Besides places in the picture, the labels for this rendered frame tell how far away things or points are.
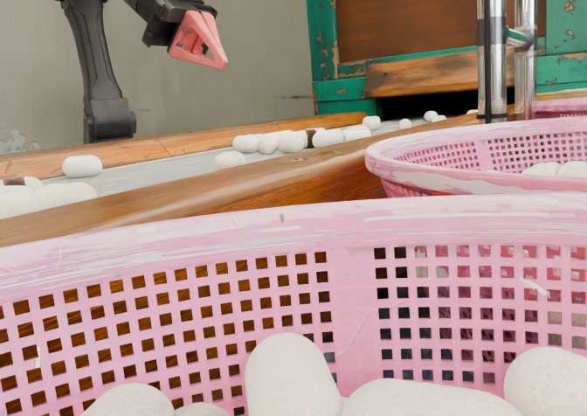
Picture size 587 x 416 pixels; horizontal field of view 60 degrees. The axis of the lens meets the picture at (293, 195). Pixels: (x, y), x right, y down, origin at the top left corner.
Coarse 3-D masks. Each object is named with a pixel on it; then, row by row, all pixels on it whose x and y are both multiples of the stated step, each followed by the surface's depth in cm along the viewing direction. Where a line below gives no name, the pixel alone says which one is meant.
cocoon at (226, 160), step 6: (222, 156) 42; (228, 156) 42; (234, 156) 43; (240, 156) 44; (216, 162) 42; (222, 162) 42; (228, 162) 42; (234, 162) 43; (240, 162) 44; (216, 168) 43; (222, 168) 42
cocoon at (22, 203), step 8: (16, 192) 26; (0, 200) 25; (8, 200) 26; (16, 200) 26; (24, 200) 26; (32, 200) 27; (0, 208) 25; (8, 208) 25; (16, 208) 26; (24, 208) 26; (32, 208) 26; (0, 216) 25; (8, 216) 25
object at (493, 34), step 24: (480, 0) 42; (504, 0) 42; (528, 0) 53; (480, 24) 42; (504, 24) 42; (528, 24) 53; (480, 48) 43; (504, 48) 42; (528, 48) 54; (480, 72) 43; (504, 72) 42; (528, 72) 54; (480, 96) 43; (504, 96) 43; (528, 96) 55; (480, 120) 44; (504, 120) 43; (528, 144) 56
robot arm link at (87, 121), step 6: (84, 114) 92; (90, 114) 92; (132, 114) 95; (84, 120) 93; (90, 120) 91; (132, 120) 95; (84, 126) 94; (90, 126) 91; (132, 126) 96; (84, 132) 94; (90, 132) 92; (132, 132) 97; (84, 138) 95; (90, 138) 92; (114, 138) 95; (120, 138) 96; (126, 138) 97
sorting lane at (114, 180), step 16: (384, 128) 85; (160, 160) 61; (176, 160) 59; (192, 160) 58; (208, 160) 56; (256, 160) 52; (96, 176) 50; (112, 176) 49; (128, 176) 48; (144, 176) 47; (160, 176) 46; (176, 176) 45; (192, 176) 44; (112, 192) 38
